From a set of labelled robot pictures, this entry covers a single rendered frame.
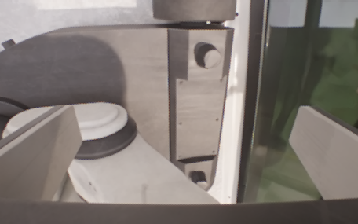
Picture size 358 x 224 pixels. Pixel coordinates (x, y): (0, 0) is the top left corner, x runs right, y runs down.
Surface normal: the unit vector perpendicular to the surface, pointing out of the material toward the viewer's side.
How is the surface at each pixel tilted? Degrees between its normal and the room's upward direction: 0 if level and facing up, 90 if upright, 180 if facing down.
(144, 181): 90
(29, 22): 0
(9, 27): 0
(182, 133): 0
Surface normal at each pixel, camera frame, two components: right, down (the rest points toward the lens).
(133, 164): 0.00, -0.88
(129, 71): 0.21, 0.47
